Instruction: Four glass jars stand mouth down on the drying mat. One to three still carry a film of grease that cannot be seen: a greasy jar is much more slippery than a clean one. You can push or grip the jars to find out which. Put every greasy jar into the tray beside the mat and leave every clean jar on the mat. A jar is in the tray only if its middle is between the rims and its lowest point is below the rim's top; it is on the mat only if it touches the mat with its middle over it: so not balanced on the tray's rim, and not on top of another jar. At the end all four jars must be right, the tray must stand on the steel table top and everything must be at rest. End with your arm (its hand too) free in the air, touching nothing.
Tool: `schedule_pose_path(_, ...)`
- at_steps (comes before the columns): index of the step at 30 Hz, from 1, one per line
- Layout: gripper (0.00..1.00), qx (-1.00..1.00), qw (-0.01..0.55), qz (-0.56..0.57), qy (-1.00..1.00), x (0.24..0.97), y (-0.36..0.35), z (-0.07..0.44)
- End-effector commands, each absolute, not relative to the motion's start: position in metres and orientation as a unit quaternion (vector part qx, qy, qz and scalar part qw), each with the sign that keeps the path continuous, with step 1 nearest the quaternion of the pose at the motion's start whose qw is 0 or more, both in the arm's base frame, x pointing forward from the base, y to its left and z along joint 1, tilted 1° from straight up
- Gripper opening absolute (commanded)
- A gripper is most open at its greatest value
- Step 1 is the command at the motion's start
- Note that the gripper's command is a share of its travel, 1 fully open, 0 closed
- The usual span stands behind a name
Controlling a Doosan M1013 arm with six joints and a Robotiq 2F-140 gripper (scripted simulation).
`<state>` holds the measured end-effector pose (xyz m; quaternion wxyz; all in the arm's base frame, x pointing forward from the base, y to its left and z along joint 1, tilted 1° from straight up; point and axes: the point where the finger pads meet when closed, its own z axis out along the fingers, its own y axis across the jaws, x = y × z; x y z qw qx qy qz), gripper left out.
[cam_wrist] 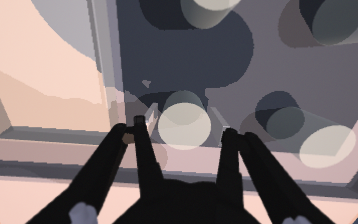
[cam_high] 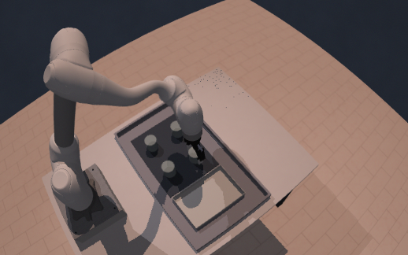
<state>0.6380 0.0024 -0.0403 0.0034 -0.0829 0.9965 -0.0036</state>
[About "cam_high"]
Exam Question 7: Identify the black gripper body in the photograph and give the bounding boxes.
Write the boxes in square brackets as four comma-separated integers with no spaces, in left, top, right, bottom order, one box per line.
[185,138,201,147]

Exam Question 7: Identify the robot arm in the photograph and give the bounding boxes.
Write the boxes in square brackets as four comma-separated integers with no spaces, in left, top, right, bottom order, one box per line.
[43,28,203,221]

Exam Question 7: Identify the translucent grey cylinder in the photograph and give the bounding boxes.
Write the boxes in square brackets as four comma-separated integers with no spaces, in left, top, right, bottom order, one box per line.
[170,120,183,138]
[161,161,176,178]
[144,135,158,152]
[188,147,198,164]

